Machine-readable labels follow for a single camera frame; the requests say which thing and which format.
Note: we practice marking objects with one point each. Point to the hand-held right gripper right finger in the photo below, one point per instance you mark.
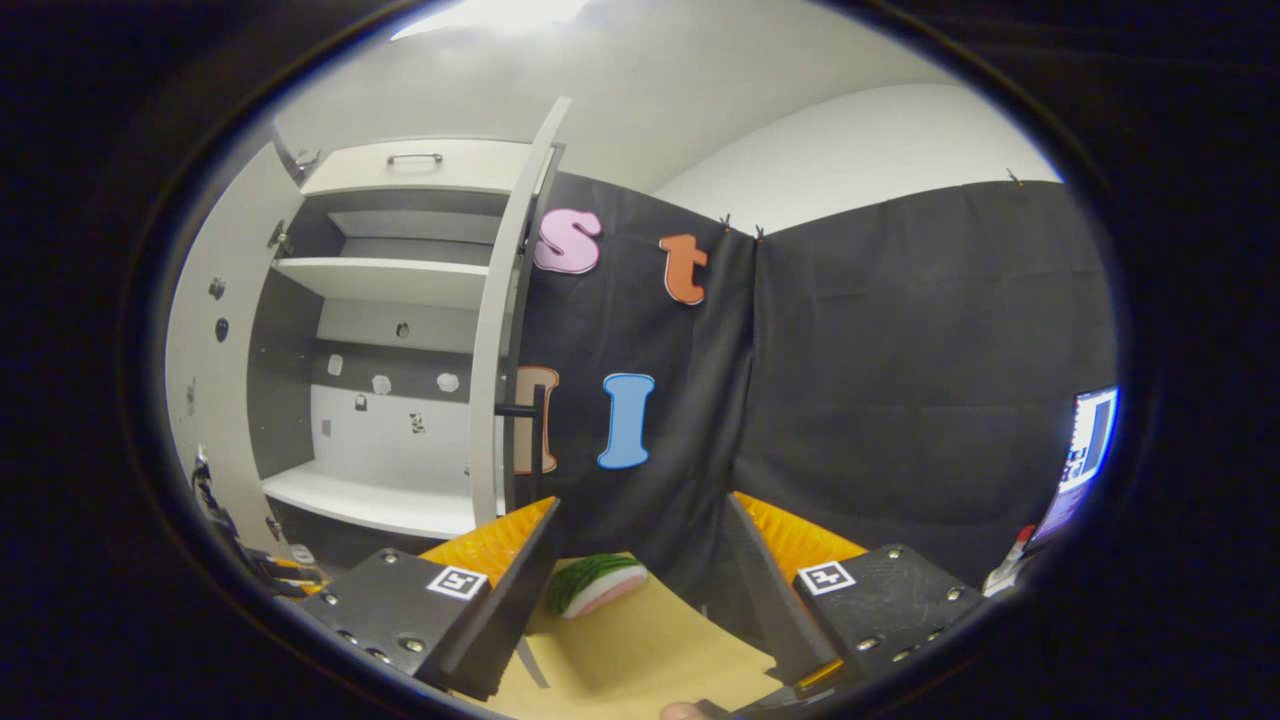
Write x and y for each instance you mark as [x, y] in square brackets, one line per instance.
[770, 610]

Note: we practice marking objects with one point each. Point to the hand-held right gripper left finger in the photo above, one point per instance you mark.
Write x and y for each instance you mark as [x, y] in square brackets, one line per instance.
[505, 600]

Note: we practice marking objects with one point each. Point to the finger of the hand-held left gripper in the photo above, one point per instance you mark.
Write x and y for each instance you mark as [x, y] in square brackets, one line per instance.
[285, 578]

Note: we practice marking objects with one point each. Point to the white cabinet door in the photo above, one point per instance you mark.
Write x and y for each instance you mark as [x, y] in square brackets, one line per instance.
[490, 350]
[215, 400]

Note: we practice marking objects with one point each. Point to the white grey cabinet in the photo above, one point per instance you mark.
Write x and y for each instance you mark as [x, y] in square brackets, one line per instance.
[390, 430]

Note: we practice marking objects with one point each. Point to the metal door hinge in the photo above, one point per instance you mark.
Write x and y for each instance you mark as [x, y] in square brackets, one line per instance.
[278, 238]

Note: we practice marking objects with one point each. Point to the white cabinet shelf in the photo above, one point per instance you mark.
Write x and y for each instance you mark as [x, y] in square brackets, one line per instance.
[400, 280]

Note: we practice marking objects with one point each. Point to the white cabinet drawer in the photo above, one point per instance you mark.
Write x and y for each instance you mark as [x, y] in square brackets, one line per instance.
[470, 170]

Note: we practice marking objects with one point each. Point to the toy watermelon slice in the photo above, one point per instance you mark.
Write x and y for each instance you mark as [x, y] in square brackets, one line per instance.
[600, 585]

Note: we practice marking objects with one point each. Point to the black backdrop cloth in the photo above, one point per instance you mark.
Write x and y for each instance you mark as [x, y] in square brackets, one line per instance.
[900, 400]

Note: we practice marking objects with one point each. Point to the laptop screen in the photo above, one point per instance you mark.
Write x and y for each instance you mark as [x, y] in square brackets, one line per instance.
[1090, 440]

